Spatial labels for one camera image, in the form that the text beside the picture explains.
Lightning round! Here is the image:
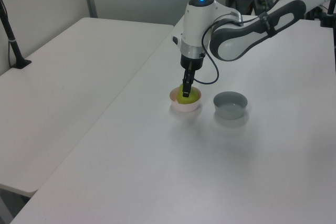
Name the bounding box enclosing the green and black device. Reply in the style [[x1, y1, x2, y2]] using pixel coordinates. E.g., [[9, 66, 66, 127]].
[[253, 0, 275, 14]]

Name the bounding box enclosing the green pear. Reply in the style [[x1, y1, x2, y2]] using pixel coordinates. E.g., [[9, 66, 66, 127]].
[[176, 83, 199, 105]]

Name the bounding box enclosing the white side table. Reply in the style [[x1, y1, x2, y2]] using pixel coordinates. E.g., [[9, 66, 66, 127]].
[[0, 17, 175, 197]]

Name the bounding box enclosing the pink bowl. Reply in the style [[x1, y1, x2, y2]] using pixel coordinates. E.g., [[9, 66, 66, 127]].
[[169, 87, 202, 112]]

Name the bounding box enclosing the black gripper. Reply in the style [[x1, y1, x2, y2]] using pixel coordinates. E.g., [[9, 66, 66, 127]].
[[180, 54, 204, 98]]

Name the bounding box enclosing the grey waste bin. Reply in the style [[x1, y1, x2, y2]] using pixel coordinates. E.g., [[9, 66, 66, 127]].
[[234, 0, 255, 15]]

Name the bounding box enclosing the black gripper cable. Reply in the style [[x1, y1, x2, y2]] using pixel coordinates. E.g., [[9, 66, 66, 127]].
[[194, 16, 265, 85]]

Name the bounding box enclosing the grey bowl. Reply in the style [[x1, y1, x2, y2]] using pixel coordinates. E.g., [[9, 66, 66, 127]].
[[213, 91, 249, 120]]

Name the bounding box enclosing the black pole with base plate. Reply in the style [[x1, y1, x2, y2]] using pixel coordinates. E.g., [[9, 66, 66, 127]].
[[0, 0, 32, 69]]

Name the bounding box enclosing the black pole with clamp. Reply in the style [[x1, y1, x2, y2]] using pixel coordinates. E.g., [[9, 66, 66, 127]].
[[319, 0, 336, 28]]

